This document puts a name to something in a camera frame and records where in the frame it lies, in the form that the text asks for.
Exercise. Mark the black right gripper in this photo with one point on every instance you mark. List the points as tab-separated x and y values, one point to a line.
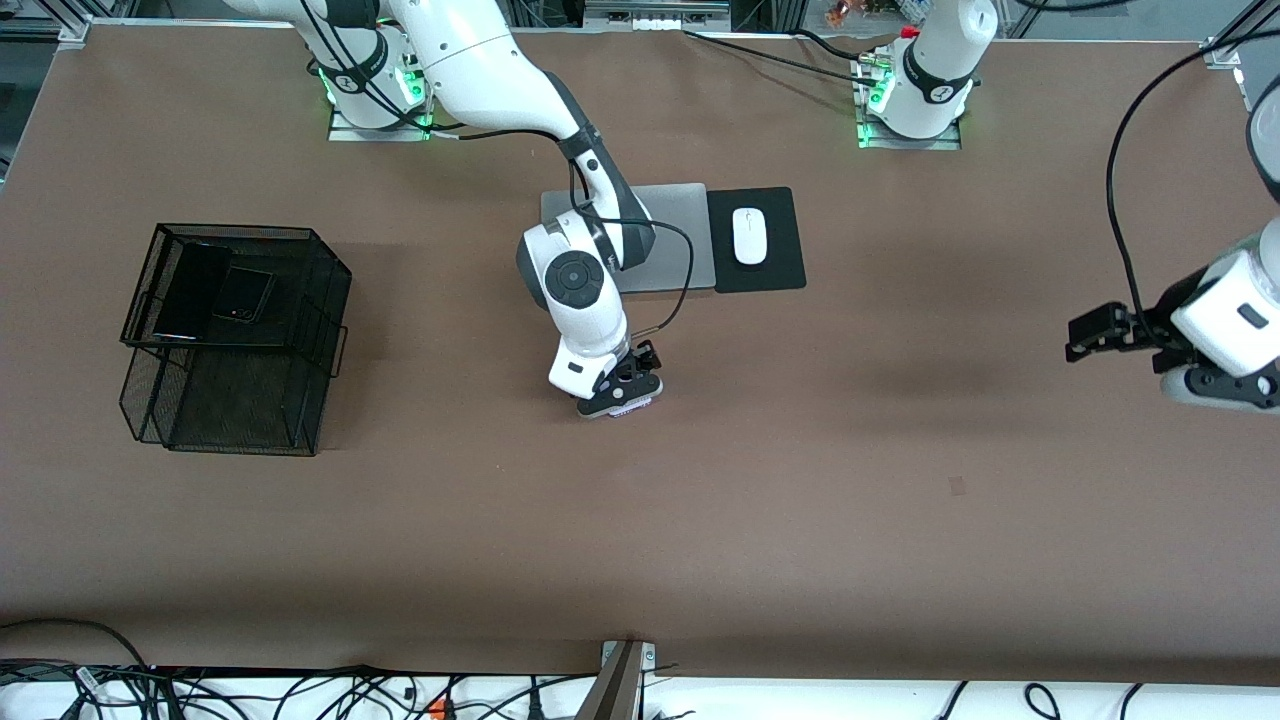
643	358

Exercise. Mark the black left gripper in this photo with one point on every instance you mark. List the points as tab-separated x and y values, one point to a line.
1160	318

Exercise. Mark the lilac flip phone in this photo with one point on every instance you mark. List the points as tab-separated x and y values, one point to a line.
632	409

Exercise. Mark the square black flip phone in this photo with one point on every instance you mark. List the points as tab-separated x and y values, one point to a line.
243	295

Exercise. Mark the long black smartphone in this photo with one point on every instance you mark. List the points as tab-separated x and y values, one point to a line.
190	290

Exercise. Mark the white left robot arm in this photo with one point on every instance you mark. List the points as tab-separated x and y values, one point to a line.
950	40

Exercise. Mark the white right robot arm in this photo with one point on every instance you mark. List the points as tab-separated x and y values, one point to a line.
480	60

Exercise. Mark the silver closed laptop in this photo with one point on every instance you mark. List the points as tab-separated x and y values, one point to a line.
680	220

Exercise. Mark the white computer mouse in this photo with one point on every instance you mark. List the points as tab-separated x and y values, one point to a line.
749	240

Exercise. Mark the black mouse pad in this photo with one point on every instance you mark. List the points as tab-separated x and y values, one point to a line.
780	270

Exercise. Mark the grey power strip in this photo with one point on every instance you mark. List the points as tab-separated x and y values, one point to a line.
655	24

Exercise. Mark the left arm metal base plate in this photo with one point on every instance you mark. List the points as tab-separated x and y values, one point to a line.
940	144

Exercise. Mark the aluminium frame corner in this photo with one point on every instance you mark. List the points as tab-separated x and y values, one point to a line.
70	38
1222	52

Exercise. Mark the metal table frame post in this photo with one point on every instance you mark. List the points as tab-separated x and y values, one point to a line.
615	690

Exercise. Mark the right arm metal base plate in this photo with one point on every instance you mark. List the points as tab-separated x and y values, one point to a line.
345	133

